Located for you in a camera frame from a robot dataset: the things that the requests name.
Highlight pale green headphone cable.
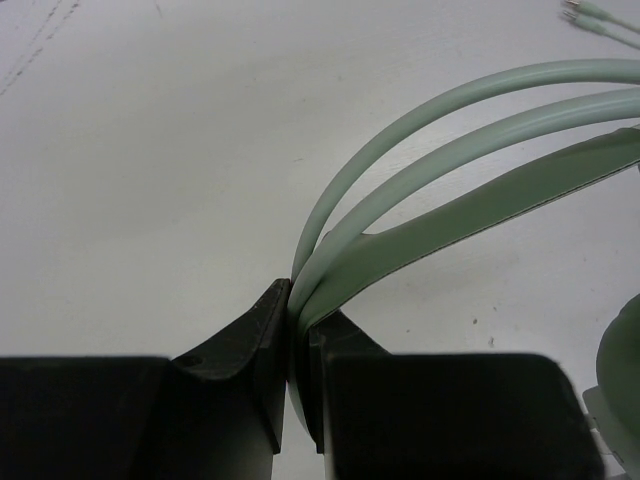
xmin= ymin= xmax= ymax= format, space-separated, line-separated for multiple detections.
xmin=560 ymin=0 xmax=640 ymax=51

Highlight mint green headphones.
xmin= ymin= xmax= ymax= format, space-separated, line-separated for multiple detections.
xmin=287 ymin=59 xmax=639 ymax=479

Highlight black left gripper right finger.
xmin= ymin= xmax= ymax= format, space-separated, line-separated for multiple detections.
xmin=307 ymin=313 xmax=605 ymax=479

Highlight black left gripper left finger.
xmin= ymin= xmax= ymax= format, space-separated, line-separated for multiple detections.
xmin=1 ymin=279 xmax=290 ymax=479

